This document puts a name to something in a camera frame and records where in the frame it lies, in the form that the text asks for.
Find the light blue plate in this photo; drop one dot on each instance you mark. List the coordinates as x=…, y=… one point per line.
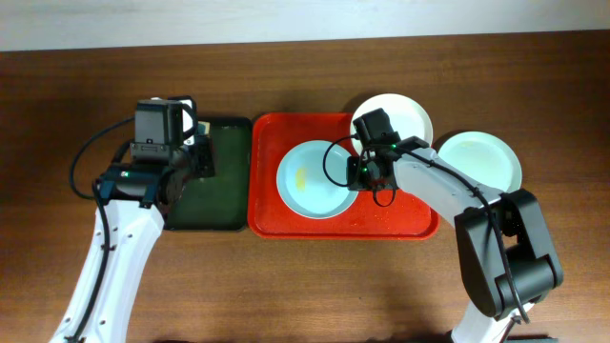
x=302, y=180

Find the light green plate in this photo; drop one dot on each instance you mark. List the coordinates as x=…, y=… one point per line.
x=485, y=158

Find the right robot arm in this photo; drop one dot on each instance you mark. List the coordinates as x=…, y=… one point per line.
x=508, y=261

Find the black rectangular tray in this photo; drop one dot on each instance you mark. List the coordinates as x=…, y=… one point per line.
x=218, y=203

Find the white plate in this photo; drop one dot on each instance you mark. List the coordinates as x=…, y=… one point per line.
x=406, y=116

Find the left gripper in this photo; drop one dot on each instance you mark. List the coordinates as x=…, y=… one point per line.
x=204, y=155

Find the red plastic tray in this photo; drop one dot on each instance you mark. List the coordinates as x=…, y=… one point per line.
x=400, y=216

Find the green and yellow sponge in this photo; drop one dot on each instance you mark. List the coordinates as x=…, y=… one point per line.
x=203, y=128

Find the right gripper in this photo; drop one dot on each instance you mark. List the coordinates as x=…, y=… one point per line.
x=358, y=176

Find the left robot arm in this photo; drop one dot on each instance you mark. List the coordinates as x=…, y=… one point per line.
x=133, y=196

